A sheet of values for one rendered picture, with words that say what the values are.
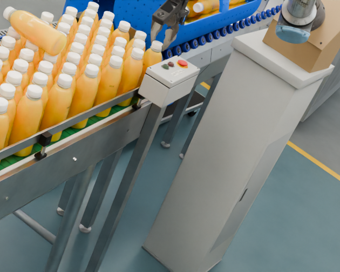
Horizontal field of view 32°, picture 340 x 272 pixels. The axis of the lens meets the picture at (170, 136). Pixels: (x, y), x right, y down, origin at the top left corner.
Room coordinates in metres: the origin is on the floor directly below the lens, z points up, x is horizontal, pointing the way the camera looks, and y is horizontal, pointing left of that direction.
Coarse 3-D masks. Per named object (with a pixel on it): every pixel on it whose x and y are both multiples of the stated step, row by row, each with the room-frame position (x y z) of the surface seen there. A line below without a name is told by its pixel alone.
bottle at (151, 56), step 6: (150, 48) 1.93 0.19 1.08; (144, 54) 1.91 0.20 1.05; (150, 54) 1.90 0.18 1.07; (156, 54) 1.90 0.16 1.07; (144, 60) 1.90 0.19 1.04; (150, 60) 1.89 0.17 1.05; (156, 60) 1.90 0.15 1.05; (144, 66) 1.89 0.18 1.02; (144, 72) 1.89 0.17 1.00; (138, 84) 1.89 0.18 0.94
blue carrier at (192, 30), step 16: (128, 0) 2.15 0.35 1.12; (144, 0) 2.13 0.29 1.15; (160, 0) 2.12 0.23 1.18; (224, 0) 2.48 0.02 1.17; (256, 0) 2.84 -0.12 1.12; (128, 16) 2.15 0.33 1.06; (144, 16) 2.12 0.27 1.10; (208, 16) 2.35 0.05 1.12; (224, 16) 2.50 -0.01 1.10; (240, 16) 2.71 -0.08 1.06; (160, 32) 2.10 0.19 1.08; (192, 32) 2.24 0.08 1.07; (208, 32) 2.47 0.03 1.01
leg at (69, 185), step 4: (76, 176) 2.15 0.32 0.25; (68, 180) 2.16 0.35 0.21; (72, 180) 2.15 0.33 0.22; (68, 184) 2.16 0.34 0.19; (72, 184) 2.15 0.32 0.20; (64, 188) 2.16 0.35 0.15; (68, 188) 2.16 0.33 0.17; (72, 188) 2.15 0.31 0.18; (64, 192) 2.16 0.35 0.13; (68, 192) 2.15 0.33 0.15; (64, 196) 2.16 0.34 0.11; (68, 196) 2.15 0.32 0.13; (60, 200) 2.16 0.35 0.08; (64, 200) 2.15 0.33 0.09; (68, 200) 2.15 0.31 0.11; (60, 204) 2.16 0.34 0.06; (64, 204) 2.15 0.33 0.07; (60, 208) 2.18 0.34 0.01; (64, 208) 2.15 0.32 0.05; (60, 212) 2.16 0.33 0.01; (64, 212) 2.17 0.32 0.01
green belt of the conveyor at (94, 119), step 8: (136, 96) 1.89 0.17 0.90; (112, 112) 1.72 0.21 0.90; (88, 120) 1.61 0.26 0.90; (96, 120) 1.63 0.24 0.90; (72, 128) 1.53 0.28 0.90; (80, 128) 1.55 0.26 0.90; (64, 136) 1.48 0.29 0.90; (32, 152) 1.34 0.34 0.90; (8, 160) 1.27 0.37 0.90; (16, 160) 1.28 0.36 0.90; (0, 168) 1.22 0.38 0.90
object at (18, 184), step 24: (120, 120) 1.71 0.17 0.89; (144, 120) 1.89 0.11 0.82; (72, 144) 1.46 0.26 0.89; (96, 144) 1.60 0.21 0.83; (120, 144) 1.77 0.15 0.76; (24, 168) 1.26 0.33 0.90; (48, 168) 1.38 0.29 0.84; (72, 168) 1.51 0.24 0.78; (0, 192) 1.19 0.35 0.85; (24, 192) 1.30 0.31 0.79; (72, 192) 1.65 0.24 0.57; (0, 216) 1.22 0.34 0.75; (24, 216) 1.72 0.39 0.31; (72, 216) 1.64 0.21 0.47; (48, 240) 1.66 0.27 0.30; (48, 264) 1.65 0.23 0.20
